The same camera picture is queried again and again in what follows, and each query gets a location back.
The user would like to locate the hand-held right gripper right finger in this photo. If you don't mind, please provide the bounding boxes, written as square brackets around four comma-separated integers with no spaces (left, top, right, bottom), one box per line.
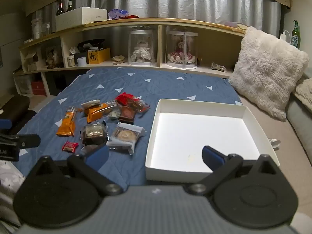
[186,146,281,197]

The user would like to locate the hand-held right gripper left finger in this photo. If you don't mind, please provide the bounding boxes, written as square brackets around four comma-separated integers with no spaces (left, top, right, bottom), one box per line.
[26,146,123,197]

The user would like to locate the clear dark cookie pack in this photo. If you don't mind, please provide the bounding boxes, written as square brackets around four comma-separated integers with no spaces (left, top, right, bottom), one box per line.
[82,122,109,145]

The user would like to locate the white cardboard box tray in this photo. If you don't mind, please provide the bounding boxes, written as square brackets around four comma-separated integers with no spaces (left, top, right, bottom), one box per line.
[145,99,280,183]

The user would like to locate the small red candy packet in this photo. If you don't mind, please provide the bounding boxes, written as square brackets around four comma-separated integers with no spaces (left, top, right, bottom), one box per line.
[62,141,79,153]

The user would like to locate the orange biscuit packet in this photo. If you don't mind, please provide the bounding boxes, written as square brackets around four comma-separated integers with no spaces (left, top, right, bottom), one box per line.
[86,101,117,123]
[56,106,78,137]

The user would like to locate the red and clear biscuit packet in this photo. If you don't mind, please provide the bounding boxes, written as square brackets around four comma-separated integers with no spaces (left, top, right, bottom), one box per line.
[115,93,150,114]

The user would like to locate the small dark wrapped cake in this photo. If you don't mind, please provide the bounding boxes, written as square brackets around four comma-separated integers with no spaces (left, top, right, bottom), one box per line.
[80,144,99,156]

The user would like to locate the dark brown cushion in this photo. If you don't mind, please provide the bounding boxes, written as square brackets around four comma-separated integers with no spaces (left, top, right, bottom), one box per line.
[0,95,37,134]

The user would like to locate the grey floral cloth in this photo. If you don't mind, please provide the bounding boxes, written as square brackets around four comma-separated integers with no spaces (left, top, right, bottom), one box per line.
[0,161,26,227]

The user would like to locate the clear round pastry pack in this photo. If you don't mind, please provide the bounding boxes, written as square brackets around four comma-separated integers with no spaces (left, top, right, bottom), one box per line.
[106,122,147,155]

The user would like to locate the clear storage bin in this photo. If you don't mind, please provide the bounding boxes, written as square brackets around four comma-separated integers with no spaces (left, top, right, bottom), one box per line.
[15,75,33,94]

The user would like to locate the red box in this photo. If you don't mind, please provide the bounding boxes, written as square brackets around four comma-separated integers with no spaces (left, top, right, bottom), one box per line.
[31,80,47,95]

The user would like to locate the brown cake packet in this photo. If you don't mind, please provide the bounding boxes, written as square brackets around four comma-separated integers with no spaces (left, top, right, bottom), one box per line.
[118,106,136,124]

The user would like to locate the cream white bar packet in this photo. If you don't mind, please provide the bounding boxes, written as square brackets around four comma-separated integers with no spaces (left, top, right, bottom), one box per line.
[81,99,101,110]

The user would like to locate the beige bed sheet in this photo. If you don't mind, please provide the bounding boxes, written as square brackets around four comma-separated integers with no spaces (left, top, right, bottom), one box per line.
[240,100,312,225]

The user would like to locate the small open cardboard box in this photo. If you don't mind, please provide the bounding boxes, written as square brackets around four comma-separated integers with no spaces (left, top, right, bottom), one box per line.
[24,52,41,72]

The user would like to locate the framed figure picture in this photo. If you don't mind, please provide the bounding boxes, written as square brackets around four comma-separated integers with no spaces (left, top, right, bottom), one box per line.
[45,46,64,69]

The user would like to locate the blue quilted blanket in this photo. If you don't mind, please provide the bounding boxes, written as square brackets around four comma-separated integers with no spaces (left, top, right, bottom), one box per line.
[15,68,244,193]

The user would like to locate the shell ornament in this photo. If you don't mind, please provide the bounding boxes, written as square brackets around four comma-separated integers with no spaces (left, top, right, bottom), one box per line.
[211,62,227,72]

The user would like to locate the grey sofa cushion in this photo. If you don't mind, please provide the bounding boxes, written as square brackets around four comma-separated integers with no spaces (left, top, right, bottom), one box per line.
[285,68,312,161]

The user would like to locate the yellow cardboard box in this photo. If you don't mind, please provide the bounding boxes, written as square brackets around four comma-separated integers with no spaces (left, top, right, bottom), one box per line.
[87,47,111,64]

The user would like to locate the clear glass jar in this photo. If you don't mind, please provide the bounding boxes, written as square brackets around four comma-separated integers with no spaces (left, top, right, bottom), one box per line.
[31,17,43,39]

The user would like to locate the fluffy cream pillow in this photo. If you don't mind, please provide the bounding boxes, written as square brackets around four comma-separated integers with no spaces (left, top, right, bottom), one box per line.
[229,26,310,122]

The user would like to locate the clear dome with pink doll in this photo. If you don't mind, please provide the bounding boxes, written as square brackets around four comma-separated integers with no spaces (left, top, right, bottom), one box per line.
[166,28,198,69]

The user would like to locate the black hat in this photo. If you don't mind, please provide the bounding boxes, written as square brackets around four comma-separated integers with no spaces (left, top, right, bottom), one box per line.
[77,39,106,53]

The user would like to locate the beige textured cushion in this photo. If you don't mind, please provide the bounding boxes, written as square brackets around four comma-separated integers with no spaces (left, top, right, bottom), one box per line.
[294,78,312,110]

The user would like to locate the clear dome with white doll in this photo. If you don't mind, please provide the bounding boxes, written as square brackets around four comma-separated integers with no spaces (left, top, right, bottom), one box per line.
[128,27,158,66]

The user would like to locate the white storage box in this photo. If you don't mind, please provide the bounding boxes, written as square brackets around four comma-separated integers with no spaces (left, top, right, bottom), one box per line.
[55,7,108,32]

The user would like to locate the pink book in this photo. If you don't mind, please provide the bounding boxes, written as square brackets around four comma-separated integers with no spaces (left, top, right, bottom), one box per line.
[224,21,248,30]

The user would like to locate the wooden shelf unit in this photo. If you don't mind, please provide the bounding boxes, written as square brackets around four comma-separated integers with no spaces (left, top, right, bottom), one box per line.
[13,17,249,97]

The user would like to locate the purple plastic bag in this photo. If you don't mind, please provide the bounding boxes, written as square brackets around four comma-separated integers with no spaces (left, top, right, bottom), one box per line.
[108,9,129,20]

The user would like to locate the green glass bottle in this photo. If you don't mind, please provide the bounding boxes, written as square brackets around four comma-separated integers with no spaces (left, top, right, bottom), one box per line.
[291,20,301,47]

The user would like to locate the silver curtain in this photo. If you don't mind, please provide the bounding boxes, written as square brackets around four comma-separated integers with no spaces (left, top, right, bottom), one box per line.
[75,0,283,37]

